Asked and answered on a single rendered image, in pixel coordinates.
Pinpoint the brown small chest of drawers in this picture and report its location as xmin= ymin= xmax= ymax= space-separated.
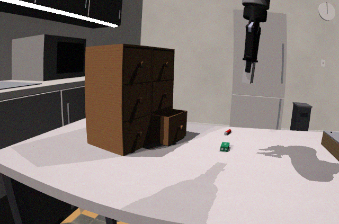
xmin=85 ymin=44 xmax=175 ymax=156

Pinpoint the green 9v battery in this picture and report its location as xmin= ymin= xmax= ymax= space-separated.
xmin=220 ymin=142 xmax=230 ymax=152

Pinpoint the red battery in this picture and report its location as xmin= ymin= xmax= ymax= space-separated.
xmin=224 ymin=129 xmax=231 ymax=135

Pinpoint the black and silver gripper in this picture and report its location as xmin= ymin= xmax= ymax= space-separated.
xmin=242 ymin=6 xmax=267 ymax=84

